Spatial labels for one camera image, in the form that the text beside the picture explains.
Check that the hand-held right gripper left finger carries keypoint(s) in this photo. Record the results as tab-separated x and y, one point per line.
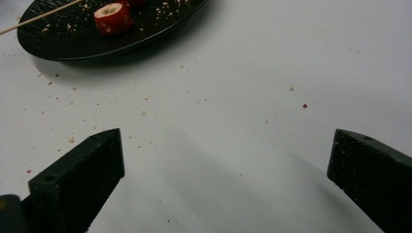
77	181

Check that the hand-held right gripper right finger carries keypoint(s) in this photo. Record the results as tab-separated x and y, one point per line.
372	174

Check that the black round plate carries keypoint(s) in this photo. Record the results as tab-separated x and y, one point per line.
81	42

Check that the red round food piece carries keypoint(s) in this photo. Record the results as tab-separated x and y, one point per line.
113	24

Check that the thin wooden skewer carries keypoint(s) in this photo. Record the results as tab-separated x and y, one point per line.
39	17

